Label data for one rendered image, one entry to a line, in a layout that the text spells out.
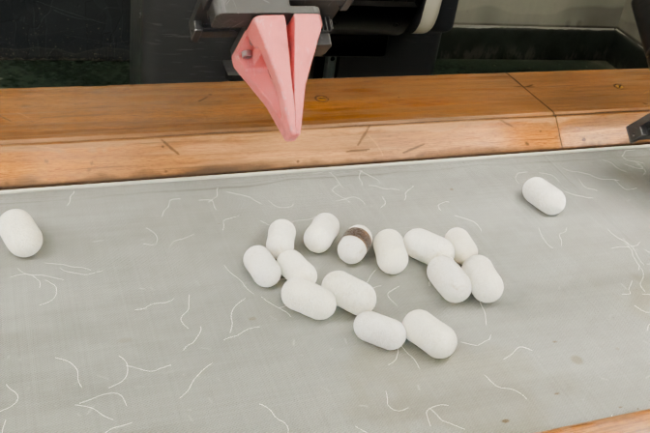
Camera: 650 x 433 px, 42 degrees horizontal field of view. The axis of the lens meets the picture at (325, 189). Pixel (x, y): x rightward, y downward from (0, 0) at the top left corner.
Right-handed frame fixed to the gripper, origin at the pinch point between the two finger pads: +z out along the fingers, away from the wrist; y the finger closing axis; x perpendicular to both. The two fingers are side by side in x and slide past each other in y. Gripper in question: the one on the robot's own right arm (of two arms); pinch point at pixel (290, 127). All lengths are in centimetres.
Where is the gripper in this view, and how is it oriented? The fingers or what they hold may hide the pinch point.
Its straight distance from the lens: 56.9
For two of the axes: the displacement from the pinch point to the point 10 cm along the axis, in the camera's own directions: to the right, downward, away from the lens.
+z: 1.8, 9.5, -2.5
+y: 9.3, -0.8, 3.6
